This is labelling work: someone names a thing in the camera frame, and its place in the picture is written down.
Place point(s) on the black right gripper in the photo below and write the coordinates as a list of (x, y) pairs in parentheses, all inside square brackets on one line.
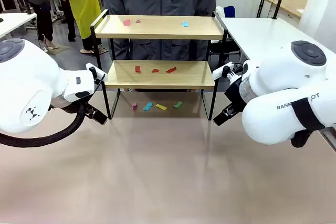
[(235, 93)]

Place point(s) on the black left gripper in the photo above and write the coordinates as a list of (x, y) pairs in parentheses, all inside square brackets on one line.
[(65, 106)]

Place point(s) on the long red paper scrap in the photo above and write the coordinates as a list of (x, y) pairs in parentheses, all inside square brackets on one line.
[(170, 70)]

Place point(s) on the red half-round paper scrap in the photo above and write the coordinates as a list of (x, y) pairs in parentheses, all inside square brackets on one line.
[(155, 71)]

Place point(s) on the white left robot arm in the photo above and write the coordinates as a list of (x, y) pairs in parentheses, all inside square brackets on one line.
[(31, 77)]

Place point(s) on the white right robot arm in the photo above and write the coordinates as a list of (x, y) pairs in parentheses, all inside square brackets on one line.
[(275, 119)]

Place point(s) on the wooden black-framed two-tier shelf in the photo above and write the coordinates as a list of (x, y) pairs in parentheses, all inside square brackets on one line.
[(157, 31)]

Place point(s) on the pink paper scrap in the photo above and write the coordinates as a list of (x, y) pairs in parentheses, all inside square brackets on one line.
[(134, 106)]

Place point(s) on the long blue paper scrap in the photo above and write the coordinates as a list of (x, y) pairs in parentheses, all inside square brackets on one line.
[(147, 106)]

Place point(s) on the green paper scrap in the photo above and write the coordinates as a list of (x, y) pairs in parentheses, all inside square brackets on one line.
[(177, 105)]

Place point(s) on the yellow paper scrap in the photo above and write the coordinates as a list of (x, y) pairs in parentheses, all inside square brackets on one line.
[(161, 107)]

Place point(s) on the flat tan cardboard piece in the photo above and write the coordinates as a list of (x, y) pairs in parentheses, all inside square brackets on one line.
[(61, 49)]

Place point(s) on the large white table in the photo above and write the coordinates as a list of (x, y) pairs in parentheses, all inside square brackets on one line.
[(262, 32)]

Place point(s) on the light blue paper scrap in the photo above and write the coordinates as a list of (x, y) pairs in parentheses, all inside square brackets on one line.
[(185, 24)]

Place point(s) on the blue chair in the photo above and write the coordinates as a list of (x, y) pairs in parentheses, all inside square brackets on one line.
[(229, 11)]

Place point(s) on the yellow apron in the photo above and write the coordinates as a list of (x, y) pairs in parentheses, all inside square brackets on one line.
[(84, 3)]

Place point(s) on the light wooden desk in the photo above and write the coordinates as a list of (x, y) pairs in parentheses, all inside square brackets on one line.
[(291, 5)]

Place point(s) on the small white table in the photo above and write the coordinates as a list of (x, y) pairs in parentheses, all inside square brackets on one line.
[(13, 22)]

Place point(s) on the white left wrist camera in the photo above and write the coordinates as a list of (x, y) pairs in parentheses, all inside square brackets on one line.
[(99, 74)]

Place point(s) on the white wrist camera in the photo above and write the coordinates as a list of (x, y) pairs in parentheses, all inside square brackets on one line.
[(99, 74), (222, 72)]

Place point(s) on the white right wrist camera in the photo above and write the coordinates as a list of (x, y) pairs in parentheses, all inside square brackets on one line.
[(222, 72)]

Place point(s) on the grey metal frame rail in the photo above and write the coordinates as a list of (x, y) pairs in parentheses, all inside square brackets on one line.
[(330, 138)]

